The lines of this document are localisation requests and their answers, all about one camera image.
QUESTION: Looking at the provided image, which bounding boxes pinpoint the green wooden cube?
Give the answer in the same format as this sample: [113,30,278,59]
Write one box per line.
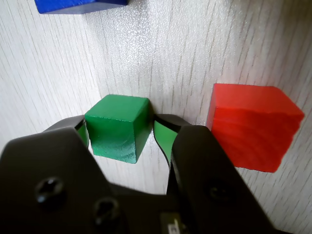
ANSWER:
[84,94,151,164]

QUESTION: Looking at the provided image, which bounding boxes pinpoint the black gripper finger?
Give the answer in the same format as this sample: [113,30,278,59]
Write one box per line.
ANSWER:
[0,115,134,234]
[153,114,277,234]

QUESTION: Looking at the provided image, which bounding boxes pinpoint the red wooden cube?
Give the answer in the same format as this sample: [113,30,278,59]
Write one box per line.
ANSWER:
[206,83,305,173]

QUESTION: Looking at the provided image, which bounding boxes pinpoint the blue wooden cube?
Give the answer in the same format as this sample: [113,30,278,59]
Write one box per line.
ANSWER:
[34,0,129,15]

